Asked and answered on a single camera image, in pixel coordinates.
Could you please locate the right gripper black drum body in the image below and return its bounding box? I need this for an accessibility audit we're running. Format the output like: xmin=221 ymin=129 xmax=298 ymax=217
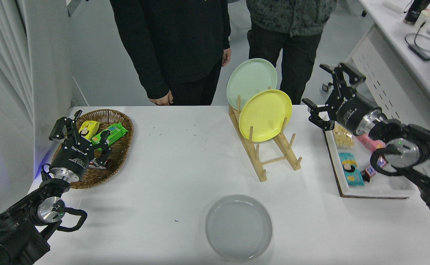
xmin=331 ymin=94 xmax=381 ymax=135

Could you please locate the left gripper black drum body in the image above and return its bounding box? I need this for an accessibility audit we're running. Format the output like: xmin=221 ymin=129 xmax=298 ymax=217
xmin=49 ymin=139 xmax=91 ymax=176

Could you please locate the grey round plate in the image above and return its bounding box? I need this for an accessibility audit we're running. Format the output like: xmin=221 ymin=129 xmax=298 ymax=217
xmin=205 ymin=195 xmax=273 ymax=261

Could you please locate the yellow round plate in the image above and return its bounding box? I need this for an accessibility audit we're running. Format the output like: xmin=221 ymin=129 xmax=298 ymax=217
xmin=239 ymin=89 xmax=293 ymax=142

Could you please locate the wooden plate rack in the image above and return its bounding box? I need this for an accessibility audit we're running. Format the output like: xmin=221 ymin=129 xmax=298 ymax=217
xmin=228 ymin=85 xmax=303 ymax=182

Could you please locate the pale green round plate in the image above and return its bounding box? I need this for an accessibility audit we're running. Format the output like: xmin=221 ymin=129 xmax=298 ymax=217
xmin=226 ymin=58 xmax=278 ymax=111

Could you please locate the person's right hand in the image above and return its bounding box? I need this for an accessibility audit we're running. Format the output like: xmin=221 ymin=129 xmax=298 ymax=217
xmin=149 ymin=90 xmax=174 ymax=106

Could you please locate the green snack pack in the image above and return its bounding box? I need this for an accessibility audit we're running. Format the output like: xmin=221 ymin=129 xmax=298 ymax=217
xmin=90 ymin=123 xmax=129 ymax=148

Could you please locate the brown wicker basket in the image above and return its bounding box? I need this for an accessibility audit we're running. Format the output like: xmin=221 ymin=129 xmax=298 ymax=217
xmin=51 ymin=109 xmax=135 ymax=189

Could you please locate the yellow snack pack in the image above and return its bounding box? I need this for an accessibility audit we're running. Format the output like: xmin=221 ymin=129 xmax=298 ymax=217
xmin=78 ymin=120 xmax=101 ymax=141

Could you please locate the dark wrapped chocolate bar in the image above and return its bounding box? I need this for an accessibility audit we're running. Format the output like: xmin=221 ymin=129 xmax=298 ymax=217
xmin=89 ymin=158 xmax=111 ymax=170

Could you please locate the clear bag of nuts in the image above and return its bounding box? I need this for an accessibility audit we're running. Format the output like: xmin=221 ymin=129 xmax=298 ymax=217
xmin=333 ymin=125 xmax=355 ymax=149

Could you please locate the pink snack pack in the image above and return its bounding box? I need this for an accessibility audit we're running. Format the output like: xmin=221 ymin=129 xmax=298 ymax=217
xmin=356 ymin=133 xmax=386 ymax=151

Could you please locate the blue snack pack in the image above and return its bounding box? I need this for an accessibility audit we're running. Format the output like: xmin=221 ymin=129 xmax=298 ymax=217
xmin=339 ymin=153 xmax=365 ymax=186

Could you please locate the brown Snickers bar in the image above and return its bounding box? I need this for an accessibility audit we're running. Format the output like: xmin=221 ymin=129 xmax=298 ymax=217
xmin=361 ymin=156 xmax=386 ymax=183

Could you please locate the person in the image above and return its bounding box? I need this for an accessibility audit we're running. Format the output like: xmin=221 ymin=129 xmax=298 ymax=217
xmin=246 ymin=0 xmax=338 ymax=105
xmin=110 ymin=0 xmax=232 ymax=106

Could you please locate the white side desk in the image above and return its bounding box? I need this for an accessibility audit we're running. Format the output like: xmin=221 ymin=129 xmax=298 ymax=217
xmin=321 ymin=0 xmax=430 ymax=236

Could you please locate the white rectangular tray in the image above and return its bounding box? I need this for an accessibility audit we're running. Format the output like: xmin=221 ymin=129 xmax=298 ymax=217
xmin=325 ymin=121 xmax=416 ymax=195

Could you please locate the black adapter hub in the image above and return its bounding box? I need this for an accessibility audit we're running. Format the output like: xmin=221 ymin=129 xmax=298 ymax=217
xmin=408 ymin=44 xmax=430 ymax=61

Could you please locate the black bottle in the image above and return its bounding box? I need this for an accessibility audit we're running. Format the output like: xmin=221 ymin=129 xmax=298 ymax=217
xmin=403 ymin=0 xmax=430 ymax=25

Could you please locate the white cup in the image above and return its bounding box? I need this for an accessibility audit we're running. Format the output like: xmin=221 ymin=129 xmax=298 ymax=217
xmin=414 ymin=9 xmax=430 ymax=30

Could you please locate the white curtain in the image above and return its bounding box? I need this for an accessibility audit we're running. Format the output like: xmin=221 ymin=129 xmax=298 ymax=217
xmin=0 ymin=0 xmax=35 ymax=126

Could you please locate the black cable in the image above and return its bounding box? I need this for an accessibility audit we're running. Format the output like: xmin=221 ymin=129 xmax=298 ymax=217
xmin=404 ymin=21 xmax=430 ymax=55

